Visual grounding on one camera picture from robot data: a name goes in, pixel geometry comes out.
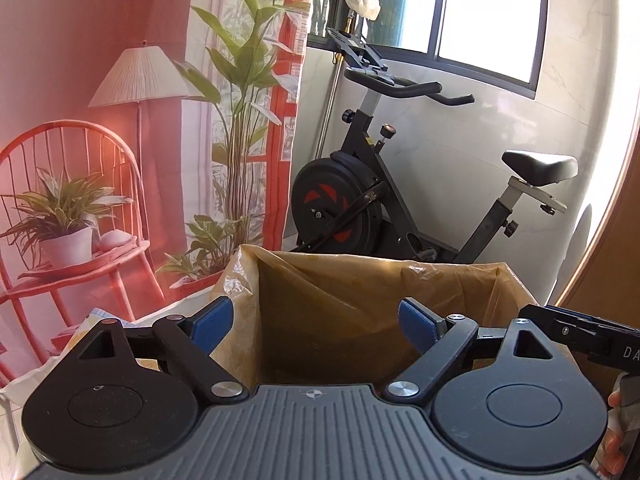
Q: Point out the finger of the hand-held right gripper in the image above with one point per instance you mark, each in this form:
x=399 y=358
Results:
x=590 y=316
x=560 y=330

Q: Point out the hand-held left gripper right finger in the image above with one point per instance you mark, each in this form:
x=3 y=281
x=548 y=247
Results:
x=417 y=327

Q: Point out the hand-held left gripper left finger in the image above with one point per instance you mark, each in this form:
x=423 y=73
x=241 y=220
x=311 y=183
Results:
x=216 y=322

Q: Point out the plastic-lined cardboard box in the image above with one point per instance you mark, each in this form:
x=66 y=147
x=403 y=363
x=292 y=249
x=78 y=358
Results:
x=325 y=310

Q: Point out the person's right hand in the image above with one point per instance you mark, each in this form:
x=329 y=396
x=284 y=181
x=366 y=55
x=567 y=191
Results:
x=612 y=454

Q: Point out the black exercise bike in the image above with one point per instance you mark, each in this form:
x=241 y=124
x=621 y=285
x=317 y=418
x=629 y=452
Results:
x=340 y=200

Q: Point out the metal pole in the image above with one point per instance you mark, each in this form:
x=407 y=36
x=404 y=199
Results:
x=331 y=100

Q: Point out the printed backdrop cloth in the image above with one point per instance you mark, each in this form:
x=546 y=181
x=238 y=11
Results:
x=75 y=35

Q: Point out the dark-framed window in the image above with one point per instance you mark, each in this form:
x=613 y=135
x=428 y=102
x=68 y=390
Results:
x=480 y=10

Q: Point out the white crumpled bag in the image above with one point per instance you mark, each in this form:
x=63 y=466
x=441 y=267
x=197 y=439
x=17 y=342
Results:
x=362 y=0

